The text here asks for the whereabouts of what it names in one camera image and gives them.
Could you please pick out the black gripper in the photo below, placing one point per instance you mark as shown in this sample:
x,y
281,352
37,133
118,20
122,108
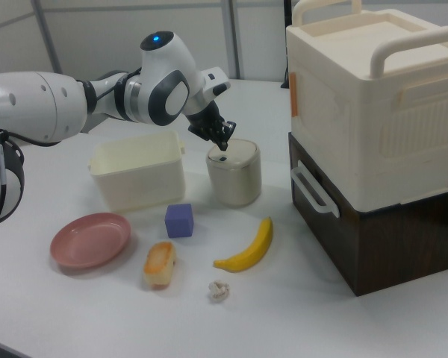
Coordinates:
x,y
206,123

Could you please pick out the white trash can with lid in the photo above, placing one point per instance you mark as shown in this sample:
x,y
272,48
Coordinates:
x,y
235,175

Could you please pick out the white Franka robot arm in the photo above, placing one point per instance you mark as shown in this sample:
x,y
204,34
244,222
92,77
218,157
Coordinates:
x,y
59,104

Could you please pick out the orange tape strip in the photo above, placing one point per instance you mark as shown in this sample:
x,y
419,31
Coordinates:
x,y
294,95

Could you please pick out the cream plastic storage bin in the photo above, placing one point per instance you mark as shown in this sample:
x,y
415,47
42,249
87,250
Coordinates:
x,y
138,175

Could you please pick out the purple cube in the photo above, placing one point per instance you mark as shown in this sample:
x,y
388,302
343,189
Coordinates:
x,y
179,220

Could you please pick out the black vertical pole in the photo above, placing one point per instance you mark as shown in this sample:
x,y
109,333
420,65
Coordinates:
x,y
286,41

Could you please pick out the yellow banana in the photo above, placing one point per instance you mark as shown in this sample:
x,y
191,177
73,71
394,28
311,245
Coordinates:
x,y
252,251

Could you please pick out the toasted bread loaf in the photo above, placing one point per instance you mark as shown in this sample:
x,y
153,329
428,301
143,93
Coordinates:
x,y
158,265

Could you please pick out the cream plastic cabinet unit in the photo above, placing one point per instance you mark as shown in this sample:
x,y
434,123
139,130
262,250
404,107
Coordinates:
x,y
377,112

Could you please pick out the crumpled white paper ball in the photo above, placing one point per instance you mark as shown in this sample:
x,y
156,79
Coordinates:
x,y
218,291

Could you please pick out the pink plate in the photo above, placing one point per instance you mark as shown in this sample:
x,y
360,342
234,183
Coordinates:
x,y
89,244

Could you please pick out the dark brown wooden drawer box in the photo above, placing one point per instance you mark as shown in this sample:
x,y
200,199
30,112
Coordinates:
x,y
388,246

